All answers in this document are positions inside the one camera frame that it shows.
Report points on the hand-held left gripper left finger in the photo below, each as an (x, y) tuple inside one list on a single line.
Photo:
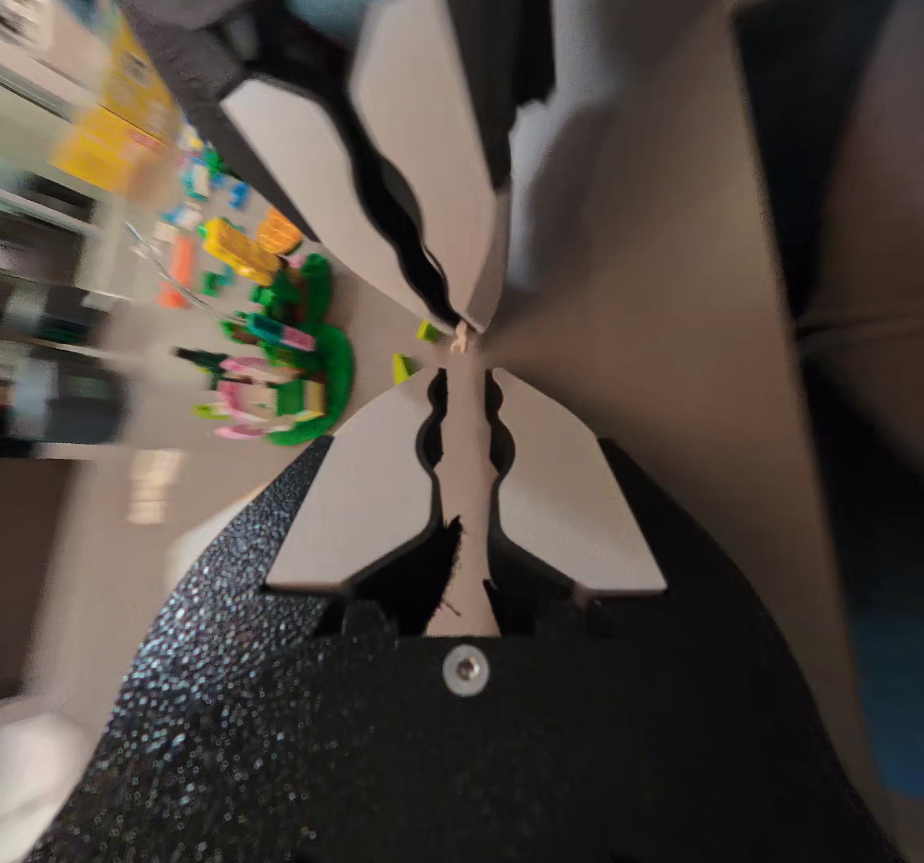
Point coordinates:
[(354, 502)]

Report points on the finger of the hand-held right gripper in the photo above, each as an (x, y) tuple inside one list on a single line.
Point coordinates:
[(289, 155), (426, 119)]

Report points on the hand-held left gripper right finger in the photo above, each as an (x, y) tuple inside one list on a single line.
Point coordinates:
[(570, 502)]

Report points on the lime green lego leaf piece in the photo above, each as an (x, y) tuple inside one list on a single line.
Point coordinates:
[(403, 370), (429, 331)]

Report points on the small tan lego piece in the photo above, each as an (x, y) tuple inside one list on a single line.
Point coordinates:
[(462, 339)]

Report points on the pile of loose lego bricks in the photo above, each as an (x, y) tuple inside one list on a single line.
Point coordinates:
[(195, 177)]

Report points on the green lego flower model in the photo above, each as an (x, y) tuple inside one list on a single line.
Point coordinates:
[(328, 365)]

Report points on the small green lego brick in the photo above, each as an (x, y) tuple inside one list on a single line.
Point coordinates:
[(213, 284)]

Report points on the yellow lego box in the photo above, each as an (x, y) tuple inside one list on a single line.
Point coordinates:
[(115, 148)]

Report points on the orange brick separator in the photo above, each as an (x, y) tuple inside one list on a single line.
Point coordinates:
[(180, 264)]

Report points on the blue cloth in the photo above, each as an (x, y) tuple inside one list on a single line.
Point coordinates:
[(891, 697)]

